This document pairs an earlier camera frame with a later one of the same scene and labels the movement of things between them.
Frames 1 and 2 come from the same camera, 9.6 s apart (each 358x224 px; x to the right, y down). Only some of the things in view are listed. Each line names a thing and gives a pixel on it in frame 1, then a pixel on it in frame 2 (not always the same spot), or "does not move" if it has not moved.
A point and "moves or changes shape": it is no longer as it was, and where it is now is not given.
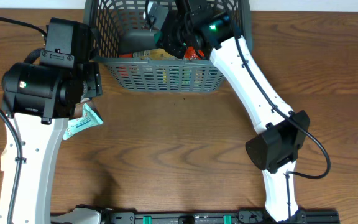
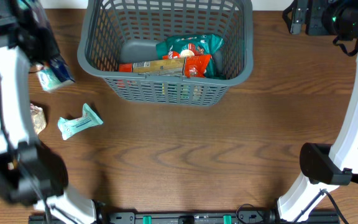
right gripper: x=171 y=37 → x=298 y=16
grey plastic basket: x=155 y=73 moves or changes shape
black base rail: x=242 y=217 does not move
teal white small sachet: x=88 y=119 does not move
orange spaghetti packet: x=191 y=53 → x=191 y=66
